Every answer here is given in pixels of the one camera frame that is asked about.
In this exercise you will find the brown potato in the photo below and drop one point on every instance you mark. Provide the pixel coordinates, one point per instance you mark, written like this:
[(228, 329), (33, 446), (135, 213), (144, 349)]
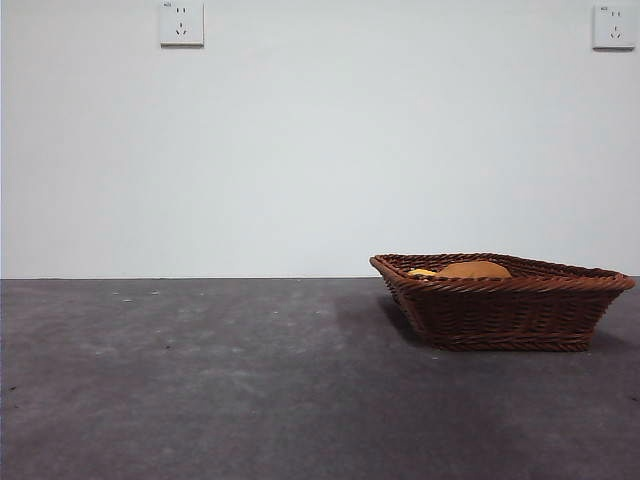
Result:
[(475, 271)]

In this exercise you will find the yellow corn cob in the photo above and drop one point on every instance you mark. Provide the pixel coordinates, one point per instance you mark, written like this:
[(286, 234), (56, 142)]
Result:
[(422, 273)]

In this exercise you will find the brown wicker basket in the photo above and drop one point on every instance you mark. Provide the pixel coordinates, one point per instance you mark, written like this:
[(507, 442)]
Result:
[(500, 315)]

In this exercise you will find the white wall power socket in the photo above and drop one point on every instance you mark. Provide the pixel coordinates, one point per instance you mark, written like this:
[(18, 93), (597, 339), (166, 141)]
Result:
[(614, 27), (182, 25)]

